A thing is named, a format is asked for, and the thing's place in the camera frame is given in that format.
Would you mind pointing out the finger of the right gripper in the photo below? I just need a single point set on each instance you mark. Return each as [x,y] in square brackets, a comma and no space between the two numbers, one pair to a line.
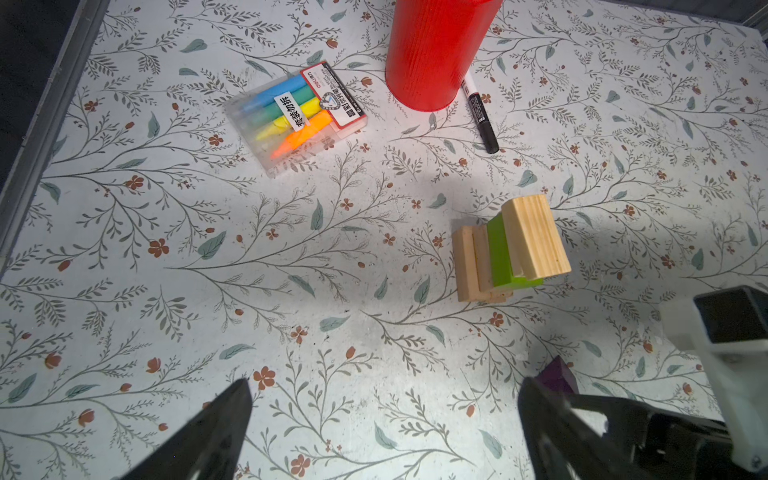
[627,420]

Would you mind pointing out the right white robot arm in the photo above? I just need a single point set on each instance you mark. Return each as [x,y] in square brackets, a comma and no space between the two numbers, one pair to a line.
[727,331]

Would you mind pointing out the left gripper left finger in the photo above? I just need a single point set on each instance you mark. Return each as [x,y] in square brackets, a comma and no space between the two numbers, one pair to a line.
[208,446]

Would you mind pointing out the black marker pen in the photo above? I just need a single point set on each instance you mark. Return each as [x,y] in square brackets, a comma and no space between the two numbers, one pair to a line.
[479,115]

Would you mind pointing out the red pen cup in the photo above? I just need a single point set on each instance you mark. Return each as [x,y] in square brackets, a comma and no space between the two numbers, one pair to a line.
[432,45]

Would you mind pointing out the purple block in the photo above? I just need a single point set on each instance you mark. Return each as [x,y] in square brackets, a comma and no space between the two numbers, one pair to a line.
[558,377]

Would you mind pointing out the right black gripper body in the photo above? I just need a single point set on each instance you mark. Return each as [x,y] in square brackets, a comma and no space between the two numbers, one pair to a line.
[682,447]

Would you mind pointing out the ridged wood block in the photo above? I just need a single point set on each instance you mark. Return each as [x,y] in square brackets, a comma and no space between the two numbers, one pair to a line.
[535,247]

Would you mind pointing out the colourful crayon box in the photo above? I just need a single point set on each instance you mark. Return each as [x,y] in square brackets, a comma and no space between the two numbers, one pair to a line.
[296,116]

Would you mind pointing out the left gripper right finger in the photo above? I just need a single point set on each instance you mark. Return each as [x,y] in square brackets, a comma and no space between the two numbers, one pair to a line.
[561,445]

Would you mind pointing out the wood block numbered 72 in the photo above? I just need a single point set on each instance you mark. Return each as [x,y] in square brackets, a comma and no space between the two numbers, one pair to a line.
[466,271]

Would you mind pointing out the green block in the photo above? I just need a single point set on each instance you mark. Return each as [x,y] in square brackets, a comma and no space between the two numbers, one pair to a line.
[503,278]

